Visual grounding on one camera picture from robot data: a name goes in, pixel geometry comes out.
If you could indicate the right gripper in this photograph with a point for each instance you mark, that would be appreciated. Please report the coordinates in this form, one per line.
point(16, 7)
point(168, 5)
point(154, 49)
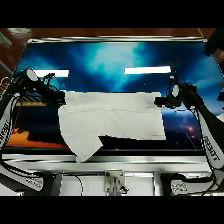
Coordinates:
point(163, 101)

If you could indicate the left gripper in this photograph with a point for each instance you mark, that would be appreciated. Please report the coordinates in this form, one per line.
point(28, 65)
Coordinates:
point(57, 96)

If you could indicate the white T-shirt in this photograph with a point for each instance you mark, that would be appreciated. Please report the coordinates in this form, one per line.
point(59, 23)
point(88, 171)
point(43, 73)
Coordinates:
point(110, 115)

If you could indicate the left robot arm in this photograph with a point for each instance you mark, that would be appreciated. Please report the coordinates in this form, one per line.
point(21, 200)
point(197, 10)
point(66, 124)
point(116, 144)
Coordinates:
point(31, 81)

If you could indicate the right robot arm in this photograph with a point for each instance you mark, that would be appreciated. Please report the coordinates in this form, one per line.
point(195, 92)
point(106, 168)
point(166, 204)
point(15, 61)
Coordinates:
point(203, 116)

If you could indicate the black garment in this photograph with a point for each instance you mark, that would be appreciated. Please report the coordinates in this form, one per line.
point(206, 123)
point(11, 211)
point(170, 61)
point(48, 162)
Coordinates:
point(216, 41)

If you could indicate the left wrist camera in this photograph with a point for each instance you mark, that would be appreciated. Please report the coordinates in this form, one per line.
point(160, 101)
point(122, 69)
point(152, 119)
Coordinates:
point(49, 77)

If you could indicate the silver frame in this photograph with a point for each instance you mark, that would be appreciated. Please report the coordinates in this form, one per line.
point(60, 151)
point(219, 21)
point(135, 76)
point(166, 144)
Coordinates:
point(106, 164)

